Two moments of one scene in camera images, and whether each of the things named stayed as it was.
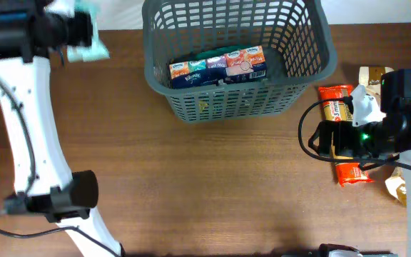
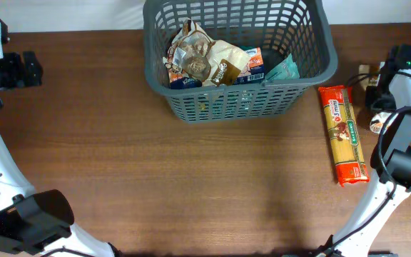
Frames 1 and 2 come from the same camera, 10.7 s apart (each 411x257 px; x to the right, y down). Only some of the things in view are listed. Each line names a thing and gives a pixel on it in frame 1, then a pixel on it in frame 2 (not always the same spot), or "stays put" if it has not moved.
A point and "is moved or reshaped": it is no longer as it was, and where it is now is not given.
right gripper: (323, 131) -> (371, 104)
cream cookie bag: (397, 185) is moved or reshaped
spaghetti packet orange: (337, 107) stays put
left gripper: (84, 31) -> (18, 78)
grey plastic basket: (221, 60) stays put
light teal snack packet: (95, 51) -> (286, 70)
